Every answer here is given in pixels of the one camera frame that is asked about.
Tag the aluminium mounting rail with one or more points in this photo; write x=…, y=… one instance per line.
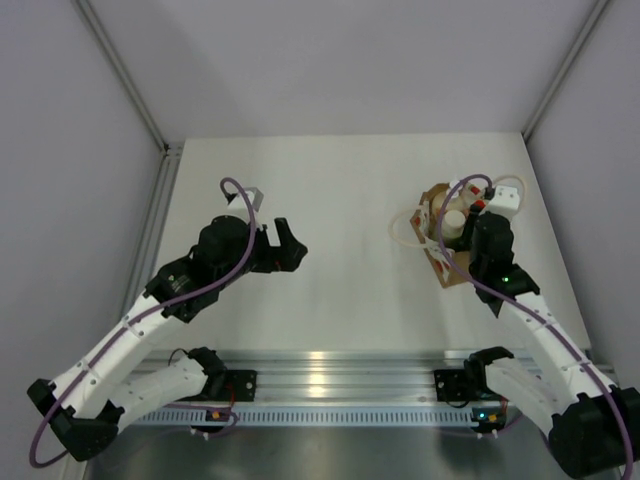
x=344, y=377

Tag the white slotted cable duct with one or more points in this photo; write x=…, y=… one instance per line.
x=430, y=416

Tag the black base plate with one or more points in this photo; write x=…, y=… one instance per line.
x=239, y=386
x=452, y=387

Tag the aluminium frame post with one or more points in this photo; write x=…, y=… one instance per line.
x=570, y=58
x=97, y=30

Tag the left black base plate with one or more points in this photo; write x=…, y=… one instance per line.
x=239, y=386

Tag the left aluminium frame post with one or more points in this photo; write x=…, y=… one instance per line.
x=97, y=30

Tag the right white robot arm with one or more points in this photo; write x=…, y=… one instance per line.
x=590, y=423

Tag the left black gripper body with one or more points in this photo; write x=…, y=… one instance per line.
x=264, y=258

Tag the cream pump lotion bottle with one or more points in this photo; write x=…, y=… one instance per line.
x=447, y=201

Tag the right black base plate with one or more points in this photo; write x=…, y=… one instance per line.
x=452, y=387

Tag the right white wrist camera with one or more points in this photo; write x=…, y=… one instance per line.
x=505, y=202

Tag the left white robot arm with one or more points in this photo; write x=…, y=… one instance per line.
x=88, y=406

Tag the right aluminium frame post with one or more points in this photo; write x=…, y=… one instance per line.
x=570, y=58

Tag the clear red-capped bottle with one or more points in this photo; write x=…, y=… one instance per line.
x=473, y=196

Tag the green white-capped bottle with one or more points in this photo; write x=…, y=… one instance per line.
x=452, y=227

